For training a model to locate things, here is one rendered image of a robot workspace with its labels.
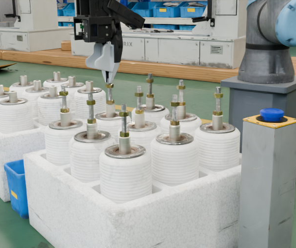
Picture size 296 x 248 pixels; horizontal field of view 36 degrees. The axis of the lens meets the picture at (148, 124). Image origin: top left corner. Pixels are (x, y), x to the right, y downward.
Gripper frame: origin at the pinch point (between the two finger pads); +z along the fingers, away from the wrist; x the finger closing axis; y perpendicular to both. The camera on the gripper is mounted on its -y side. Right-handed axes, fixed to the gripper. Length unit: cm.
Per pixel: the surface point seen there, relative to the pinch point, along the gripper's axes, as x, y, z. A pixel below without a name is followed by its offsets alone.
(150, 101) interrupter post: 1.0, -10.7, 7.2
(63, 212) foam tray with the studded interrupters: 12.1, 20.0, 23.8
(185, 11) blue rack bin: -377, -352, 0
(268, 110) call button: 40.8, -6.2, 1.5
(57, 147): 3.1, 16.0, 13.1
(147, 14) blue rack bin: -438, -335, 4
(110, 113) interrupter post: 1.0, 1.1, 8.6
